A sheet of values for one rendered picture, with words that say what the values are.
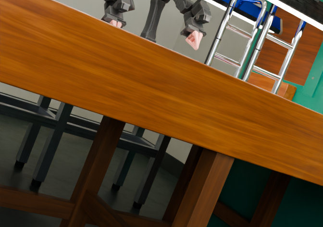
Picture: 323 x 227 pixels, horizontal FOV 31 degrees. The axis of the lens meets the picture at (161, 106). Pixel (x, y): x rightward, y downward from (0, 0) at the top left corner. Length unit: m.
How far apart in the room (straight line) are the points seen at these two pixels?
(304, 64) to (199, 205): 1.35
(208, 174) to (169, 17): 3.41
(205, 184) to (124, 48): 0.42
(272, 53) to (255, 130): 1.41
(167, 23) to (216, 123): 3.42
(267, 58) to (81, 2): 1.94
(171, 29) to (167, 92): 3.52
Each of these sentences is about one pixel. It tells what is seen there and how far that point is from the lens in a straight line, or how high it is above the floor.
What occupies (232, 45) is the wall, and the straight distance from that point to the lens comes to 4.27.
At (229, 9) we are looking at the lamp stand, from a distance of 2.24.
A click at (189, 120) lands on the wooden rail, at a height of 0.63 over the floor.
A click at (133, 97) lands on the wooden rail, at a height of 0.64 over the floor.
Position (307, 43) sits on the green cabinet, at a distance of 2.71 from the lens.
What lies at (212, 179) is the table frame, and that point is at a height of 0.51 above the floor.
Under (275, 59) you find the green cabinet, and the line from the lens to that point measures 2.82.
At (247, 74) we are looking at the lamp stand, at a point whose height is 0.81.
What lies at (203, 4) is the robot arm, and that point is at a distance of 2.59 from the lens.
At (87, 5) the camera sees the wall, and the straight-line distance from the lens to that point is 4.43.
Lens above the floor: 0.72
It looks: 4 degrees down
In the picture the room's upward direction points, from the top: 22 degrees clockwise
